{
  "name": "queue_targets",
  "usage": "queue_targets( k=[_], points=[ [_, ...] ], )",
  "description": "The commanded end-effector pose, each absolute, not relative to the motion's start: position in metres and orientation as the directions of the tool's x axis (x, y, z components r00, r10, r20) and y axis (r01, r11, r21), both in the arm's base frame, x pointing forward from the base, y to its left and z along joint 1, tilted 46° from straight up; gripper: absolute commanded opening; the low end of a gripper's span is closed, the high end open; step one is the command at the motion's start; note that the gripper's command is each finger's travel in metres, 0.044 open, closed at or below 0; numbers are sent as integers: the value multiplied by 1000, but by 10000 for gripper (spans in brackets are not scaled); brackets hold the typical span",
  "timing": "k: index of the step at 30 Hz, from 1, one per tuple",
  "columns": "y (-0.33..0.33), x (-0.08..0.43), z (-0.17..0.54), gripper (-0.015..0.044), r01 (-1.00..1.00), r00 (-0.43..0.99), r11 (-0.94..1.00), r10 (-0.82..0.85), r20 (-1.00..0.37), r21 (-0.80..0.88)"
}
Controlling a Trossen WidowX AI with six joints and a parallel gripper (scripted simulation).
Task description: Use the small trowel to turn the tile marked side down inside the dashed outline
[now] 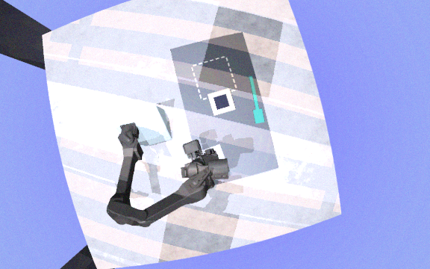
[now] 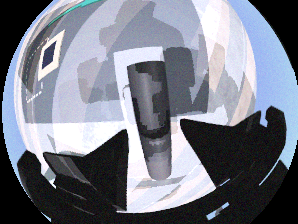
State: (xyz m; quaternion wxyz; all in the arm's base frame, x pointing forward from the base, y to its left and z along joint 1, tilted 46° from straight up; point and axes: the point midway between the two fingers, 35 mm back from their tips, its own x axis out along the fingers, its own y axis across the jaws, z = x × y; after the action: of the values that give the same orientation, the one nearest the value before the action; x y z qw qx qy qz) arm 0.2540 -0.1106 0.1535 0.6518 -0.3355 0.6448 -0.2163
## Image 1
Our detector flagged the white square tile with grey centre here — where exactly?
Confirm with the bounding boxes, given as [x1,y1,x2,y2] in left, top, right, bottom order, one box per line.
[208,88,236,116]

